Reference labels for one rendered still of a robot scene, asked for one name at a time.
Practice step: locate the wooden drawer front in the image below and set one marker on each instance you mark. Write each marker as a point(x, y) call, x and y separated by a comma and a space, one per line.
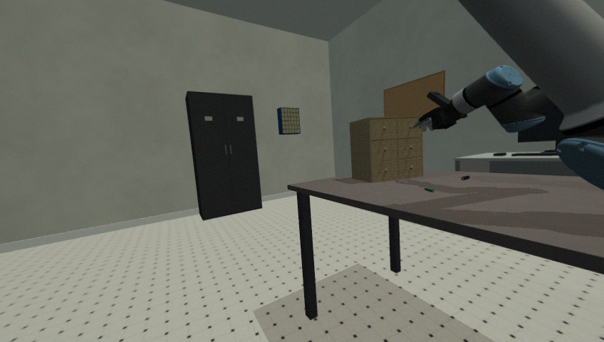
point(384, 149)
point(379, 128)
point(405, 127)
point(410, 167)
point(411, 147)
point(381, 170)

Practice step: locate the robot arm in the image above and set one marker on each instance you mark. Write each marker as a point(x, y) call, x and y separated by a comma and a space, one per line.
point(559, 45)

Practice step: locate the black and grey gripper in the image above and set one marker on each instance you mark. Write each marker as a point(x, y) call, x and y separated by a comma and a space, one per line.
point(445, 117)

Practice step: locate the wooden chest of drawers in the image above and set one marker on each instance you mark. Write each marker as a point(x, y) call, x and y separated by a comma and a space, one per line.
point(361, 152)

